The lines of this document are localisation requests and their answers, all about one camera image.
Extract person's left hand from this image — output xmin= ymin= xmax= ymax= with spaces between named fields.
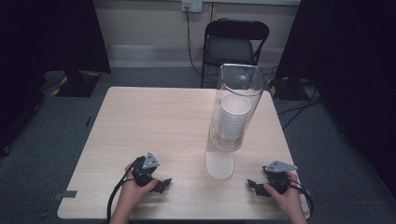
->
xmin=119 ymin=163 xmax=159 ymax=211

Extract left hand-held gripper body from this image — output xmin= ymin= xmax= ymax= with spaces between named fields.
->
xmin=131 ymin=151 xmax=162 ymax=188

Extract clear tube cup dispenser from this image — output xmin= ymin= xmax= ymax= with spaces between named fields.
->
xmin=205 ymin=63 xmax=265 ymax=181

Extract black folding chair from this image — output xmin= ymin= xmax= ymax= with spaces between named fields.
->
xmin=200 ymin=18 xmax=271 ymax=89

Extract black wall socket cable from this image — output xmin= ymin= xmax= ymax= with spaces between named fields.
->
xmin=185 ymin=5 xmax=219 ymax=84

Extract black stand base yellow tape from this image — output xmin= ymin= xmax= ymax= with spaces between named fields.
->
xmin=268 ymin=76 xmax=316 ymax=102
xmin=51 ymin=70 xmax=103 ymax=98

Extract white wall socket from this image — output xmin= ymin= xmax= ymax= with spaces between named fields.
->
xmin=181 ymin=0 xmax=204 ymax=14

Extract black floor cables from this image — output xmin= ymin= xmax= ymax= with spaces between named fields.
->
xmin=276 ymin=81 xmax=323 ymax=131

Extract grey tape strip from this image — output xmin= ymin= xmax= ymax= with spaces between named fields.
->
xmin=52 ymin=189 xmax=78 ymax=201

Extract person's right hand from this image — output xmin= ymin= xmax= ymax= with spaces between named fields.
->
xmin=262 ymin=171 xmax=305 ymax=219

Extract stack of white paper cups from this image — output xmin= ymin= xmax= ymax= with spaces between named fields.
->
xmin=216 ymin=93 xmax=252 ymax=141

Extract black curtain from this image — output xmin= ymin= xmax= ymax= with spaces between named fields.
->
xmin=0 ymin=0 xmax=112 ymax=157
xmin=275 ymin=0 xmax=396 ymax=200

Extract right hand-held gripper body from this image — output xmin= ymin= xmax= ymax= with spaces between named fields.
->
xmin=262 ymin=160 xmax=299 ymax=195

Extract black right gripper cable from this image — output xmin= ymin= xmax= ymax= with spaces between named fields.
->
xmin=288 ymin=178 xmax=315 ymax=221

